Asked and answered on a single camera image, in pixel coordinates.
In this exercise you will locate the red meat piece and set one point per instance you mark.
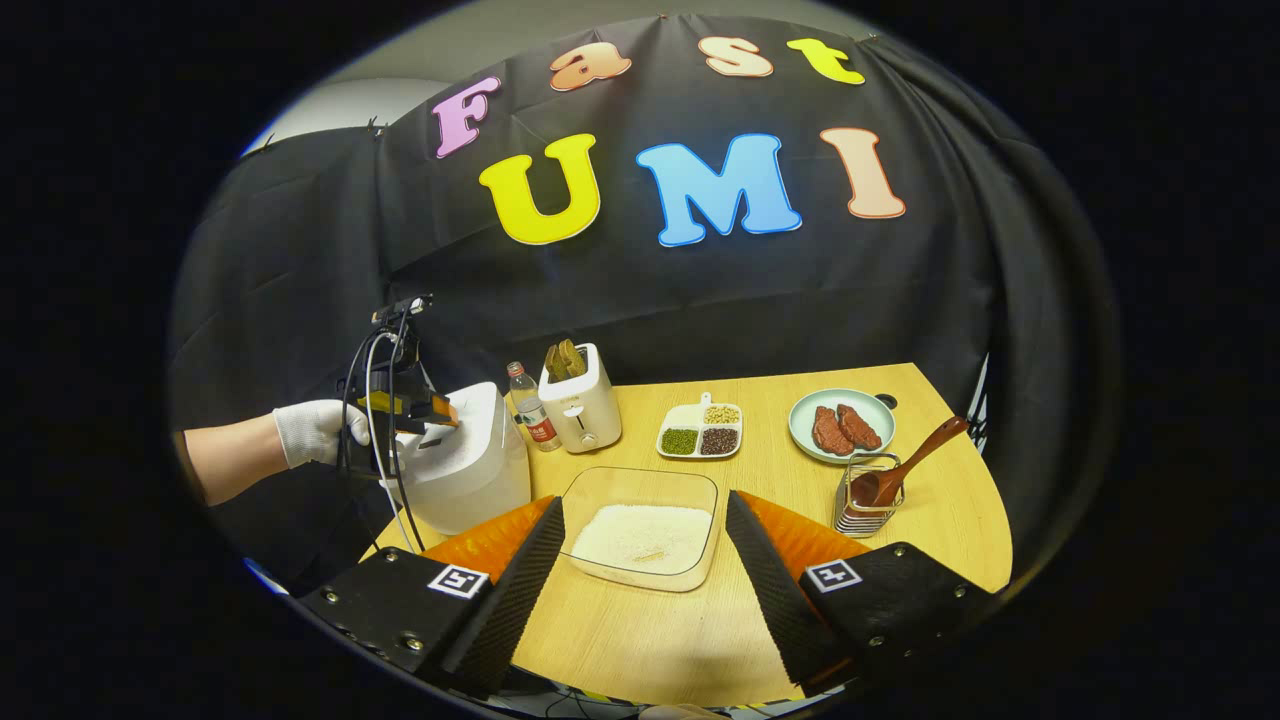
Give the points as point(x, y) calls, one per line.
point(832, 432)
point(860, 427)

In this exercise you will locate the white divided grain dish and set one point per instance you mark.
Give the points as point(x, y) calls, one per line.
point(700, 440)

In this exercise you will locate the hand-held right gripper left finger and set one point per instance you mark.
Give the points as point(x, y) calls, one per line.
point(500, 610)

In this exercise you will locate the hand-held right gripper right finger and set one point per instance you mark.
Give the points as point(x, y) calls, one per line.
point(780, 600)

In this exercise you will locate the brown toast slice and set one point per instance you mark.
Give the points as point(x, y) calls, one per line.
point(556, 363)
point(573, 358)

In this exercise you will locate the white toaster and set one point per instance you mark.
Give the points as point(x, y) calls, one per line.
point(585, 420)

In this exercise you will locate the clear plastic water bottle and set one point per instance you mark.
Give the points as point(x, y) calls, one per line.
point(535, 415)

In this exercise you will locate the small black round object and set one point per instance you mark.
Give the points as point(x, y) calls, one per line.
point(886, 401)

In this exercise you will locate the white rice cooker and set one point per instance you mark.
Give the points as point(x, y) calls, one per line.
point(470, 480)

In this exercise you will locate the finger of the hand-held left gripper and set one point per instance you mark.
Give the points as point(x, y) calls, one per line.
point(415, 408)

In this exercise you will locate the brown wooden spoon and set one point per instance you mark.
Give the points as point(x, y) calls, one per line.
point(905, 465)

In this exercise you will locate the white rice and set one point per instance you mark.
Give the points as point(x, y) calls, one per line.
point(640, 538)

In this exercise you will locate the clear glass dish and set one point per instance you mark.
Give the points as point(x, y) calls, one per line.
point(640, 485)

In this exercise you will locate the pale green plate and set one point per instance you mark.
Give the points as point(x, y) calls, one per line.
point(870, 410)

